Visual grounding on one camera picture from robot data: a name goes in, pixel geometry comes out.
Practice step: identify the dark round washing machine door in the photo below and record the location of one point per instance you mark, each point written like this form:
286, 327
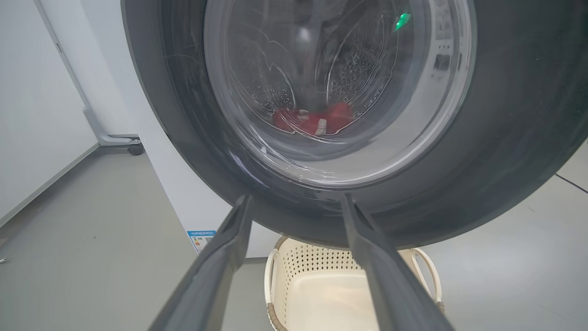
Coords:
505, 138

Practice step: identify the white partition panel on casters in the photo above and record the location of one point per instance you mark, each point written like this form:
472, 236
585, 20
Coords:
110, 139

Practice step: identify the red garment with logo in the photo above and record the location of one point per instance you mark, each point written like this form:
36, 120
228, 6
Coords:
289, 120

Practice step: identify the cream perforated laundry basket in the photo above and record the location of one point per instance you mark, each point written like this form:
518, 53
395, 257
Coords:
321, 299

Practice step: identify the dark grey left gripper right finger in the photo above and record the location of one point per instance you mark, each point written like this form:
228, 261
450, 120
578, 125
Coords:
395, 294

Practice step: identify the red garment with white trim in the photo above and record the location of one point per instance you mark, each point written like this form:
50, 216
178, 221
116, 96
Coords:
339, 115

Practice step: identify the white front-load washing machine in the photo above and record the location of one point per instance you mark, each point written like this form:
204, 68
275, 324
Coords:
183, 193

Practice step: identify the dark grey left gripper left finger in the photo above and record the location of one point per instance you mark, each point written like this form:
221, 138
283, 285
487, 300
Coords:
216, 285

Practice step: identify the blue energy label sticker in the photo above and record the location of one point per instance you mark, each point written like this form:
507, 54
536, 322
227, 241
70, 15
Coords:
202, 240

